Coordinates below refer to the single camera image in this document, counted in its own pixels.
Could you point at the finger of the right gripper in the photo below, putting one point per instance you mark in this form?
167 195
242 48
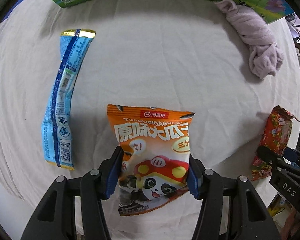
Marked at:
267 156

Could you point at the pink rolled towel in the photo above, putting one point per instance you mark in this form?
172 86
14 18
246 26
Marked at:
265 56

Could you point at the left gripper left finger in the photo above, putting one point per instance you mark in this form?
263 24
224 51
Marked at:
54 216

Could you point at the blue long snack packet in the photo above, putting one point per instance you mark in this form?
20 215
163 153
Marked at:
55 128

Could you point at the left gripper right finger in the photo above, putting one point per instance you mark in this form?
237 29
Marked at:
231 208

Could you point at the white table cloth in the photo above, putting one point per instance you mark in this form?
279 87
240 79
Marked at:
181 55

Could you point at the orange panda snack bag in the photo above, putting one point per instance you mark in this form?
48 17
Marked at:
156 158

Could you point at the red patterned snack bag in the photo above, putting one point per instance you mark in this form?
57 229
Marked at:
276 135

